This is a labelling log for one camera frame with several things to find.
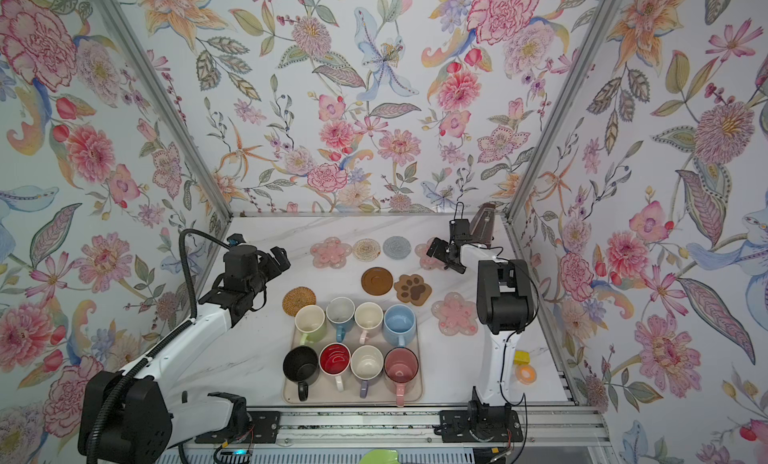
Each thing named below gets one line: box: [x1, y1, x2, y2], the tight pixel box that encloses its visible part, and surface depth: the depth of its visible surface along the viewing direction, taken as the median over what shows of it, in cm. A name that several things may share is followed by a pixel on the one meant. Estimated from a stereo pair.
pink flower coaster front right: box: [431, 292, 479, 335], surface depth 96 cm
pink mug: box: [384, 346, 420, 407], surface depth 76 cm
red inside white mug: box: [318, 342, 351, 392], surface depth 81 cm
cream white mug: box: [354, 302, 384, 345], surface depth 86 cm
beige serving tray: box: [283, 313, 424, 407], surface depth 81 cm
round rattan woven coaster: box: [282, 286, 317, 317], surface depth 100 cm
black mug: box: [282, 346, 320, 402], surface depth 77 cm
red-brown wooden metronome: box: [470, 202, 496, 249], surface depth 102 cm
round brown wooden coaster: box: [361, 266, 393, 296], surface depth 104 cm
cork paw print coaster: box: [394, 274, 433, 306], surface depth 102 cm
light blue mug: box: [383, 304, 417, 348], surface depth 85 cm
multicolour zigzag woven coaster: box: [352, 238, 381, 262], surface depth 112 cm
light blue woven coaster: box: [383, 236, 411, 260], surface depth 112 cm
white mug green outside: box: [294, 304, 327, 346], surface depth 86 cm
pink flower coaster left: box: [310, 236, 353, 269], surface depth 112 cm
